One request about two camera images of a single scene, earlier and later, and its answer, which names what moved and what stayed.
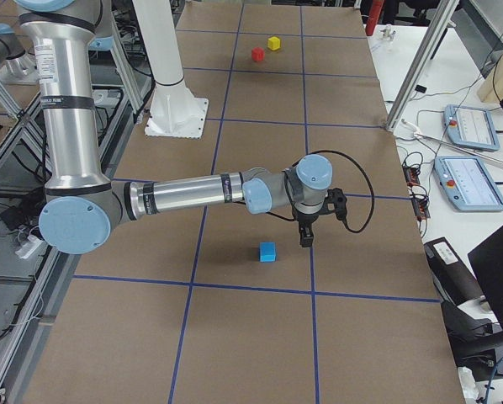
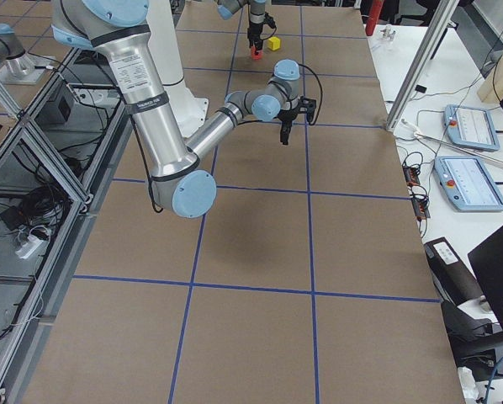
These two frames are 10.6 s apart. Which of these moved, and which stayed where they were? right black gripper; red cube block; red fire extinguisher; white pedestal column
Moved: right black gripper
Stayed: red fire extinguisher; red cube block; white pedestal column
